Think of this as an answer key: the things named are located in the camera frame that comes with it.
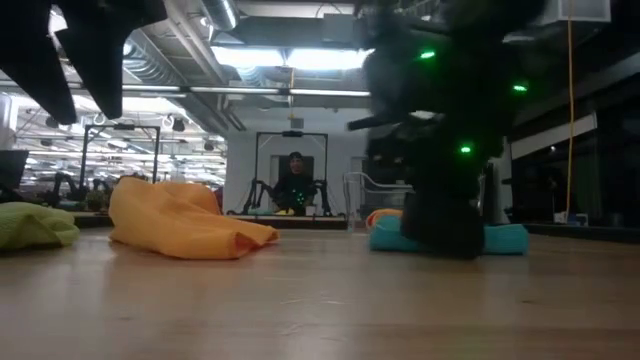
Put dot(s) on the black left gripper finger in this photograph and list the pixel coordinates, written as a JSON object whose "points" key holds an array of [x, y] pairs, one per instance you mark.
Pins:
{"points": [[110, 50], [35, 50]]}

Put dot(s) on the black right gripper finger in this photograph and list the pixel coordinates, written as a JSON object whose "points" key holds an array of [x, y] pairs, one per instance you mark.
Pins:
{"points": [[442, 227]]}

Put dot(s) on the orange microfiber towel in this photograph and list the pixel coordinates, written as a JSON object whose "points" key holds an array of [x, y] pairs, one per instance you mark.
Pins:
{"points": [[175, 220], [382, 215]]}

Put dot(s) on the teal microfiber towel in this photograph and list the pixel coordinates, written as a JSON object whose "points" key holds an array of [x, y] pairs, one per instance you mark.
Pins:
{"points": [[505, 239]]}

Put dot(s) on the green microfiber towel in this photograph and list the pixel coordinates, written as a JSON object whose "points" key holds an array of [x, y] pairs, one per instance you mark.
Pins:
{"points": [[35, 225]]}

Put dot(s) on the black background robot arm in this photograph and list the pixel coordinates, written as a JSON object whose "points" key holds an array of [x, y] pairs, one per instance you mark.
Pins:
{"points": [[324, 197], [257, 192]]}

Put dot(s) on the clear plastic bin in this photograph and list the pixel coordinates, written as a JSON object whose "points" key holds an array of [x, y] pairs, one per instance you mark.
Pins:
{"points": [[352, 200]]}

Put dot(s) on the black monitor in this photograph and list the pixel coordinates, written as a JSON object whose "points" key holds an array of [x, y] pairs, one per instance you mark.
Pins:
{"points": [[12, 170]]}

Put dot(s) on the person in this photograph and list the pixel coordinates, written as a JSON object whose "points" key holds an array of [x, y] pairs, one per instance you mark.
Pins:
{"points": [[296, 187]]}

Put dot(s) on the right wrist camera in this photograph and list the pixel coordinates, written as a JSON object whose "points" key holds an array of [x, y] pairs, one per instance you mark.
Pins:
{"points": [[380, 125]]}

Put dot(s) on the black robot station frame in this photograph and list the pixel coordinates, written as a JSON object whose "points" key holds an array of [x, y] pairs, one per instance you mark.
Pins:
{"points": [[291, 133], [120, 126]]}

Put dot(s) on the black aluminium table frame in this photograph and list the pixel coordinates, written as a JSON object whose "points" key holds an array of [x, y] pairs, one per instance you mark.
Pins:
{"points": [[575, 234]]}

